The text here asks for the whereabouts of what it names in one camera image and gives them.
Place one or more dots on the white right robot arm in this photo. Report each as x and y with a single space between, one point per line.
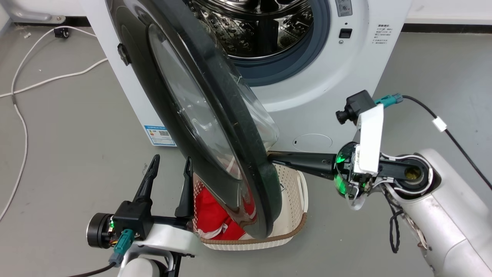
442 215

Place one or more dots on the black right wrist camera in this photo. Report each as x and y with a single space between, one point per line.
357 105

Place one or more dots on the round black glass washer door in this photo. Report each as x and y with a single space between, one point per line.
221 127

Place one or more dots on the perforated steel washer drum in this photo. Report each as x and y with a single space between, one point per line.
250 32

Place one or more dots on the grey-blue rubber door gasket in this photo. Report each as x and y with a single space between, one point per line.
294 65

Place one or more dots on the cream perforated laundry basket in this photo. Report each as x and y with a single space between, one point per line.
293 200

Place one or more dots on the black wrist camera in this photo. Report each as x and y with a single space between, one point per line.
131 219
357 105

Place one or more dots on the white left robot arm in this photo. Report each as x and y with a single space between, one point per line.
140 269

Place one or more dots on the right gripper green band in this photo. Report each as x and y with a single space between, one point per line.
345 175

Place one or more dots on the white front-load washing machine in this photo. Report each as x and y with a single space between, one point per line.
330 80

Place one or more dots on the white camera bracket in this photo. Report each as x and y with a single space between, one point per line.
169 239
369 142

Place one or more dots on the white right camera bracket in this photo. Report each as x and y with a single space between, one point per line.
369 142

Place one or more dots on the red garment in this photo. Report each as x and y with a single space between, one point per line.
209 215

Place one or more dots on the white left camera bracket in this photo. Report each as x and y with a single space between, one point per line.
169 239

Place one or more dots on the blue energy label sticker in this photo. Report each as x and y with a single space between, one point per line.
158 135

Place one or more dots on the round white filter cover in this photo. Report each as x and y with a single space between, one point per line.
312 142

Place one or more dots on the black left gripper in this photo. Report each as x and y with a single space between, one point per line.
169 222

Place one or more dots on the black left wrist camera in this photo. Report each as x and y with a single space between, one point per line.
131 219

